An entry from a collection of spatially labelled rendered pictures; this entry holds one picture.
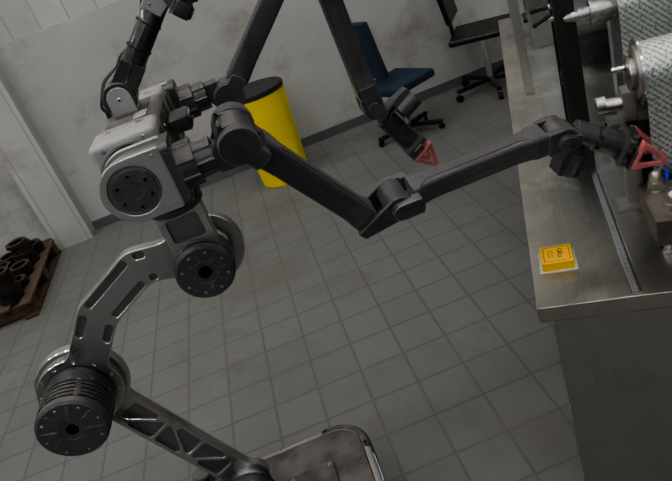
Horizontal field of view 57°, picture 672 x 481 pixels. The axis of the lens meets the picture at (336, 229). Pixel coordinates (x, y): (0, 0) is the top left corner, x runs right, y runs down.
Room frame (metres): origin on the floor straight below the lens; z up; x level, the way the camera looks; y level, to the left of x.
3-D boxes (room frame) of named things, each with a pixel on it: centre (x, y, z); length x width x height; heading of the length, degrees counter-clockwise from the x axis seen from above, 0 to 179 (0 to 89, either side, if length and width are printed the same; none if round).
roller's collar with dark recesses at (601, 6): (1.47, -0.80, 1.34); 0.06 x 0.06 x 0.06; 69
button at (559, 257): (1.16, -0.46, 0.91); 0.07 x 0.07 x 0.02; 69
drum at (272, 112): (4.64, 0.22, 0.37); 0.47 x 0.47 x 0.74
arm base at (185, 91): (1.60, 0.23, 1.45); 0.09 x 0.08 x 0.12; 3
